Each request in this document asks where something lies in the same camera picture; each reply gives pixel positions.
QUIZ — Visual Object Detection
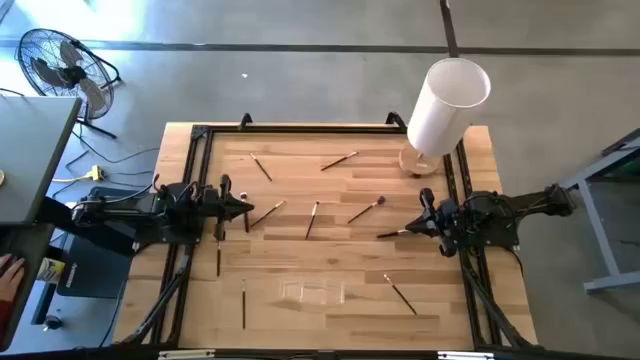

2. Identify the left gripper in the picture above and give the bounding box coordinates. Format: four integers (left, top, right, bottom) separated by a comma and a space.
200, 173, 255, 241

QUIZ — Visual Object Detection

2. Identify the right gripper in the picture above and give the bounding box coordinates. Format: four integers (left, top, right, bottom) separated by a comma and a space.
405, 187, 459, 259

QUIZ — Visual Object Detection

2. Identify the dark red head makeup brush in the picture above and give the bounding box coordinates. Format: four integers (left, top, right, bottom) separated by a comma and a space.
347, 195, 387, 225

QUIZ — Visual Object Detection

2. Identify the person's forearm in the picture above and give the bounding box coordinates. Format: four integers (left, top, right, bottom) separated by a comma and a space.
0, 298, 12, 346

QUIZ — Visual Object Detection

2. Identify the clear plastic container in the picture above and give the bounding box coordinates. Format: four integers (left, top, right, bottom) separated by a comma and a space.
278, 277, 347, 307

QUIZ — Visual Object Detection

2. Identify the white shade wooden base lamp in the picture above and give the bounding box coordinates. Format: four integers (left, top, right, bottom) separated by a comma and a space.
398, 57, 492, 177

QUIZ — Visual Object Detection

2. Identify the black computer case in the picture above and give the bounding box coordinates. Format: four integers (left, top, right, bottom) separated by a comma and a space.
57, 187, 151, 300

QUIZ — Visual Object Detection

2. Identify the grey metal side table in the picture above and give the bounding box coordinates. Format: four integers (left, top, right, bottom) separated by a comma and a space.
552, 127, 640, 294

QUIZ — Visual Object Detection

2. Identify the yellow white label box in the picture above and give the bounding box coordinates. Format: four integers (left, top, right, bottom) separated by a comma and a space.
37, 257, 66, 285

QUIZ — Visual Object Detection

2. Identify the grey desk top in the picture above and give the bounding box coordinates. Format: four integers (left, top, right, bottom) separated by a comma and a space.
0, 96, 83, 226

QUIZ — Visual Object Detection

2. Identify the dark desk with mouse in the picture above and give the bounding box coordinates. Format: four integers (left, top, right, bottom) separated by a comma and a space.
0, 222, 55, 351

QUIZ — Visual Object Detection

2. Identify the black floor fan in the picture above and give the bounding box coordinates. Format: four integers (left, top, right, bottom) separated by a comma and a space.
17, 28, 123, 140

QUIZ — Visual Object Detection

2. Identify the person's hand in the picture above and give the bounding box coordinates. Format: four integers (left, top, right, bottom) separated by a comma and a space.
0, 253, 26, 304

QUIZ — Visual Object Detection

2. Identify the black aluminium table frame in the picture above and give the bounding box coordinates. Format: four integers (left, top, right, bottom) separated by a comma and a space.
119, 112, 539, 351

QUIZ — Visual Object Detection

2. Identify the silver edge bracket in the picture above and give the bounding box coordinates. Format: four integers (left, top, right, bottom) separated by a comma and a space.
158, 349, 216, 360
438, 351, 496, 360

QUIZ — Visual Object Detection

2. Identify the black floor cable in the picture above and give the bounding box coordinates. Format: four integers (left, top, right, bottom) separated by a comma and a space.
52, 124, 161, 199

